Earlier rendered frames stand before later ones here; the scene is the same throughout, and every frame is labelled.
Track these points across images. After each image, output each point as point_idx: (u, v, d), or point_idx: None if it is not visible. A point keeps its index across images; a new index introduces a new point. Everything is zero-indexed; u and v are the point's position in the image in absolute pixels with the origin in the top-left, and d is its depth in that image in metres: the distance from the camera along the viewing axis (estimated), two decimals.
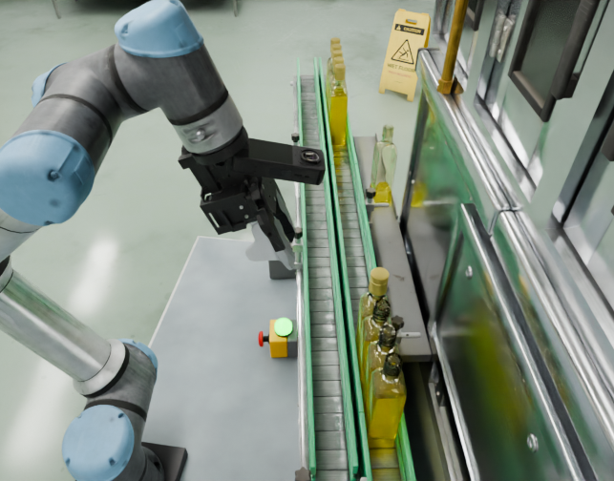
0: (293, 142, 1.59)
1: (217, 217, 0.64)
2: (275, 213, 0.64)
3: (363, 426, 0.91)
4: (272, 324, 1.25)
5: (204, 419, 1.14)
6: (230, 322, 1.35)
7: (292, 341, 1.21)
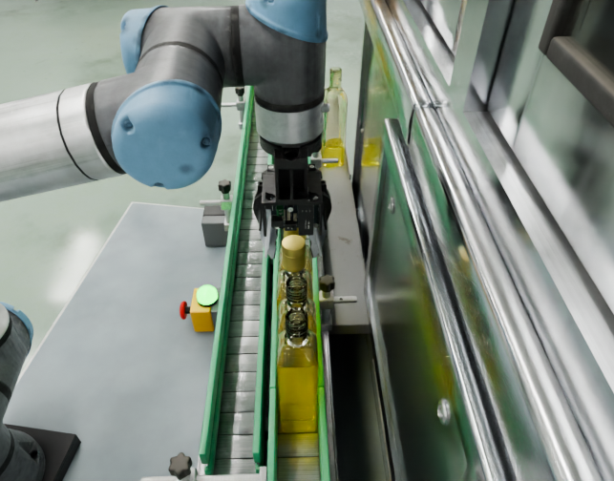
0: (238, 96, 1.42)
1: (313, 218, 0.59)
2: None
3: (272, 404, 0.73)
4: (196, 293, 1.08)
5: (107, 401, 0.97)
6: (154, 293, 1.18)
7: (217, 311, 1.04)
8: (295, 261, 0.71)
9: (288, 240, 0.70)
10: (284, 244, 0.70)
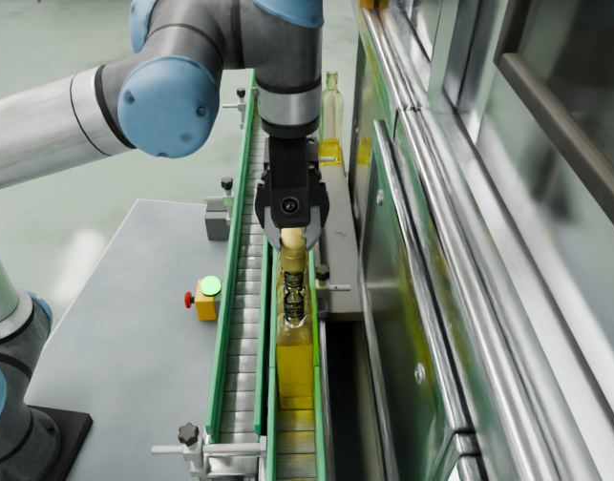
0: (239, 97, 1.48)
1: None
2: None
3: (271, 381, 0.80)
4: (200, 283, 1.14)
5: (117, 384, 1.03)
6: (159, 284, 1.24)
7: (220, 301, 1.11)
8: None
9: (286, 231, 0.77)
10: (282, 235, 0.76)
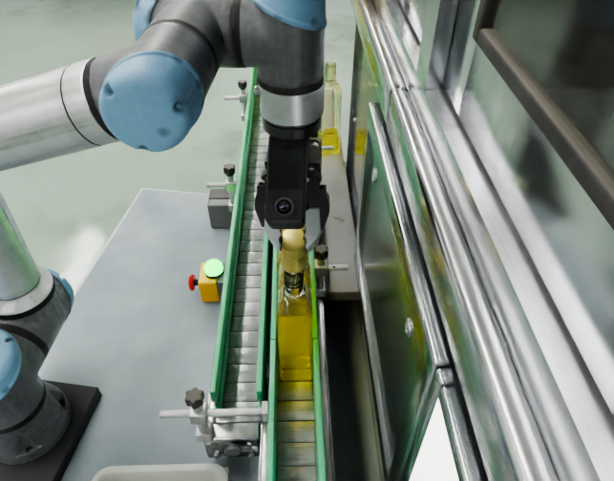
0: (241, 90, 1.53)
1: None
2: None
3: (272, 352, 0.84)
4: (203, 266, 1.19)
5: (124, 361, 1.08)
6: (164, 268, 1.28)
7: (222, 282, 1.15)
8: None
9: None
10: None
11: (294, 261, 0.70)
